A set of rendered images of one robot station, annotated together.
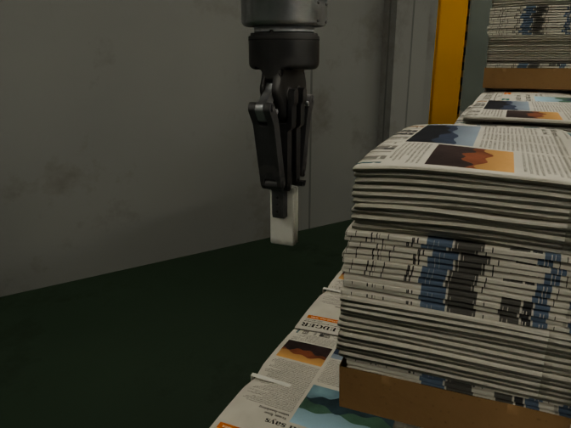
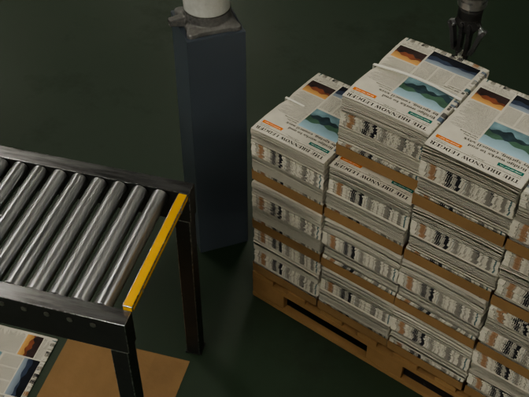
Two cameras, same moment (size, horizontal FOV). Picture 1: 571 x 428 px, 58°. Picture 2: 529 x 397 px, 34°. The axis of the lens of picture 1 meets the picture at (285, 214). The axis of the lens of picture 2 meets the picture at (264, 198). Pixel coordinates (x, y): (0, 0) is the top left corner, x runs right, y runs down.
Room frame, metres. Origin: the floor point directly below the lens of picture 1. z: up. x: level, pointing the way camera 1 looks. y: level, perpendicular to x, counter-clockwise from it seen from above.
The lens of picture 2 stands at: (0.49, -2.35, 2.56)
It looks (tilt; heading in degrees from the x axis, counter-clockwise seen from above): 44 degrees down; 103
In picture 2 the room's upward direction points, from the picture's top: 1 degrees clockwise
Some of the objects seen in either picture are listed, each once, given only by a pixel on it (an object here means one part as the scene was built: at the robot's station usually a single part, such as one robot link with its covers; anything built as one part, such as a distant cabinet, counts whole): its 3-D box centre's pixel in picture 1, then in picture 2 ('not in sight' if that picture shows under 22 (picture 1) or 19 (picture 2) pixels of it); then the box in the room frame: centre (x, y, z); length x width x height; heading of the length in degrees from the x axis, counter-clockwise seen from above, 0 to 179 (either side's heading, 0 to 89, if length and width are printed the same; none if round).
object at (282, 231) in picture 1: (282, 216); not in sight; (0.57, 0.00, 0.96); 0.03 x 0.01 x 0.07; 67
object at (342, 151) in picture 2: not in sight; (390, 153); (0.41, -0.38, 0.86); 0.29 x 0.16 x 0.04; 157
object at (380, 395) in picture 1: (446, 327); not in sight; (0.49, -0.17, 0.86); 0.29 x 0.16 x 0.04; 157
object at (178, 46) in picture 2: not in sight; (212, 136); (-0.26, -0.03, 0.50); 0.20 x 0.20 x 1.00; 33
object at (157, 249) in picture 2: not in sight; (157, 249); (-0.16, -0.87, 0.81); 0.43 x 0.03 x 0.02; 88
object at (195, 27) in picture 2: not in sight; (201, 14); (-0.27, -0.04, 1.03); 0.22 x 0.18 x 0.06; 33
